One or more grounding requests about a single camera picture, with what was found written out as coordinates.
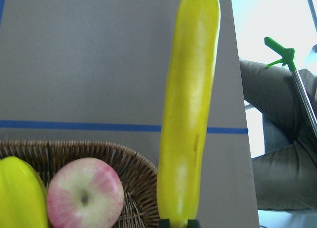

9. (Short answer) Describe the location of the wicker fruit basket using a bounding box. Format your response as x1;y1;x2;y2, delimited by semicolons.
0;139;160;228

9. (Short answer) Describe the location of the green handled reacher tool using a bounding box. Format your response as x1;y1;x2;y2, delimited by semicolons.
264;37;317;136

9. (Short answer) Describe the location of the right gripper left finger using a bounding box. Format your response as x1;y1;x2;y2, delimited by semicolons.
158;219;170;228

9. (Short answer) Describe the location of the seated person beige shirt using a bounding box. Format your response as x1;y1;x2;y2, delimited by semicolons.
240;59;317;211

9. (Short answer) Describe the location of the red apple top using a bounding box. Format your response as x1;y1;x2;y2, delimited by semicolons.
47;158;124;228

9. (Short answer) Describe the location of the yellow lemon fruit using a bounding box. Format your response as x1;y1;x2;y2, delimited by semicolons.
0;156;49;228

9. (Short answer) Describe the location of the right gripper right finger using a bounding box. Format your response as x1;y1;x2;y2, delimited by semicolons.
187;219;200;228

